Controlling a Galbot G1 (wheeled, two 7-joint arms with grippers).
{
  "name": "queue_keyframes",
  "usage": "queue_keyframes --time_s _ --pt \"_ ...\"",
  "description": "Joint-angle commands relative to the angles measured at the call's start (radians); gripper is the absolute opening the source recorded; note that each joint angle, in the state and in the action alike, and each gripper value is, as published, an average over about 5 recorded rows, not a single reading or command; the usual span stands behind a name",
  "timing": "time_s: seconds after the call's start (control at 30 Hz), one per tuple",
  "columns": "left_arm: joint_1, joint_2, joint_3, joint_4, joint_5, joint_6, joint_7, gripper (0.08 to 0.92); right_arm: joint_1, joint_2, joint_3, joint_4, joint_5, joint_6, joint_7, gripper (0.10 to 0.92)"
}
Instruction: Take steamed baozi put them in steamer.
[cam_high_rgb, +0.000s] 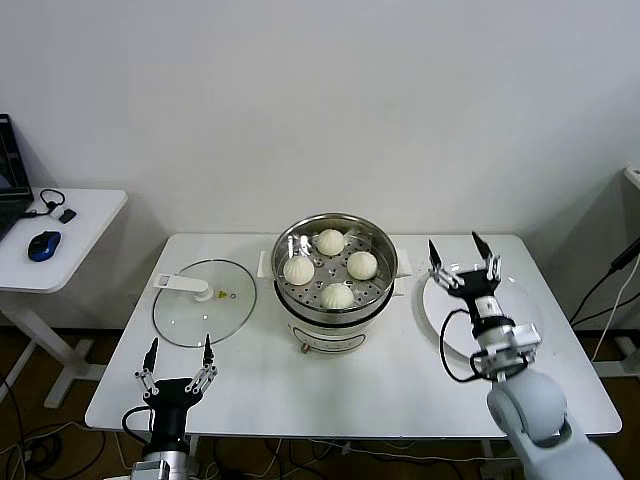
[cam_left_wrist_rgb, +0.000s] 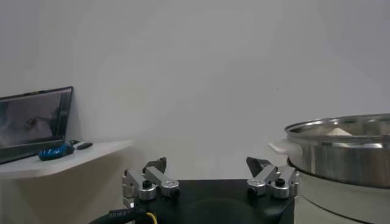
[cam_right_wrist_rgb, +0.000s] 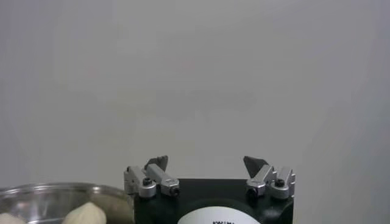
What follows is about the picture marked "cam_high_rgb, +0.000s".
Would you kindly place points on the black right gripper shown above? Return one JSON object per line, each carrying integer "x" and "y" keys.
{"x": 475, "y": 285}

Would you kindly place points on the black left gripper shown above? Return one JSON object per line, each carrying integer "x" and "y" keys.
{"x": 170, "y": 412}

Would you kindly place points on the white steamed baozi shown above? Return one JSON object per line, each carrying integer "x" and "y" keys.
{"x": 336, "y": 296}
{"x": 298, "y": 270}
{"x": 362, "y": 265}
{"x": 331, "y": 241}

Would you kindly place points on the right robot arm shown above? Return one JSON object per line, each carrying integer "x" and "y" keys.
{"x": 530, "y": 405}

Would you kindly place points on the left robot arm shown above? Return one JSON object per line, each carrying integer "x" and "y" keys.
{"x": 162, "y": 465}

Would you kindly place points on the steel steamer basket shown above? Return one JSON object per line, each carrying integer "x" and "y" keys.
{"x": 380, "y": 285}

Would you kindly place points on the white round plate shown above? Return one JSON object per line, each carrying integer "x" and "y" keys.
{"x": 434, "y": 312}

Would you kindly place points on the white electric cooking pot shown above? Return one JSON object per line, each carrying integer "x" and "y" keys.
{"x": 325, "y": 336}

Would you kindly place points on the white side table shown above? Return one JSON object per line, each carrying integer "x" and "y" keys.
{"x": 90, "y": 235}

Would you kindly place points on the white table foot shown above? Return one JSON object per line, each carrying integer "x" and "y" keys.
{"x": 617, "y": 368}

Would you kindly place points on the blue computer mouse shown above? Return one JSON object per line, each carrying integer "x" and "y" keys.
{"x": 43, "y": 245}

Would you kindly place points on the white cabinet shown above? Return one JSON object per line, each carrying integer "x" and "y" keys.
{"x": 633, "y": 177}

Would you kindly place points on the small black adapter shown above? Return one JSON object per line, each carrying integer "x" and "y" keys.
{"x": 66, "y": 216}

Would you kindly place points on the black laptop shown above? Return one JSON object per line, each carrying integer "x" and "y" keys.
{"x": 12, "y": 205}

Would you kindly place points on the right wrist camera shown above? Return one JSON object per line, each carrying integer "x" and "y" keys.
{"x": 527, "y": 336}

